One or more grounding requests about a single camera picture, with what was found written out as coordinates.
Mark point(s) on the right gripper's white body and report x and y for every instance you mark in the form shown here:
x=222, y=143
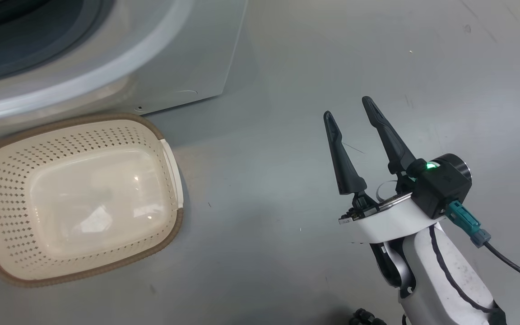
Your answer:
x=386, y=225

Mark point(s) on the cream perforated laundry basket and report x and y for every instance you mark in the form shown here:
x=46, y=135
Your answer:
x=88, y=203

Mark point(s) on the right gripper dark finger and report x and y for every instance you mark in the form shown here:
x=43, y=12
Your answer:
x=393, y=144
x=345, y=171

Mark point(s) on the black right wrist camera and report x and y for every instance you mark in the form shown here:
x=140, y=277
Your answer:
x=445, y=189

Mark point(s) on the white front-load washing machine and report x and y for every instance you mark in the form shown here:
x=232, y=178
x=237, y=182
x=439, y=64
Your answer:
x=174, y=54

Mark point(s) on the black robot torso part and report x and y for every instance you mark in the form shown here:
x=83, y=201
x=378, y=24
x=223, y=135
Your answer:
x=366, y=318

